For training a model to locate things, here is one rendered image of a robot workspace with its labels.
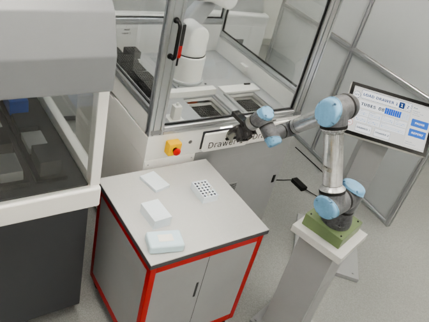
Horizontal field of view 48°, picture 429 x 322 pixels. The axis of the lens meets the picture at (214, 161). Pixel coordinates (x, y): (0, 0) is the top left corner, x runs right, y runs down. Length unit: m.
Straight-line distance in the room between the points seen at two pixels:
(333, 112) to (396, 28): 1.95
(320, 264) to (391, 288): 1.15
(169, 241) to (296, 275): 0.81
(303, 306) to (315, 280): 0.20
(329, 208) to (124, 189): 0.94
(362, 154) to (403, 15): 1.20
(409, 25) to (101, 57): 2.57
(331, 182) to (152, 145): 0.88
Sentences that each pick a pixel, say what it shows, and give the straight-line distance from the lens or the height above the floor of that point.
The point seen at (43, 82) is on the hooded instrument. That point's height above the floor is 1.42.
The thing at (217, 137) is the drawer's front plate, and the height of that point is 0.90.
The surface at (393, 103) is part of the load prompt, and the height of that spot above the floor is 1.15.
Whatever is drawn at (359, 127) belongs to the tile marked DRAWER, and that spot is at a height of 1.00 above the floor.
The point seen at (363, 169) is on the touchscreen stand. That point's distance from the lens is 3.15.
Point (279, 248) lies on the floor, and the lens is 3.37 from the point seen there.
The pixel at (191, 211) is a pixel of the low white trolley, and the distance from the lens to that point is 2.25.
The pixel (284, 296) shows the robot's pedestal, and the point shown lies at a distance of 2.69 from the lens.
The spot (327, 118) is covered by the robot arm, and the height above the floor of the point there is 1.36.
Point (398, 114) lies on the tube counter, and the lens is 3.00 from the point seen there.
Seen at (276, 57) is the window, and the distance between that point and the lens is 2.58.
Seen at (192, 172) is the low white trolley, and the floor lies 0.76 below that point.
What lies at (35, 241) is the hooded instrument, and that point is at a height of 0.61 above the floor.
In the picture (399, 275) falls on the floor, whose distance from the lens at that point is 3.67.
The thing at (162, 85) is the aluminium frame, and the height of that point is 1.22.
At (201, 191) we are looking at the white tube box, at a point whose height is 0.79.
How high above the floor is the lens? 2.21
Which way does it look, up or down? 34 degrees down
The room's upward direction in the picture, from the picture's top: 15 degrees clockwise
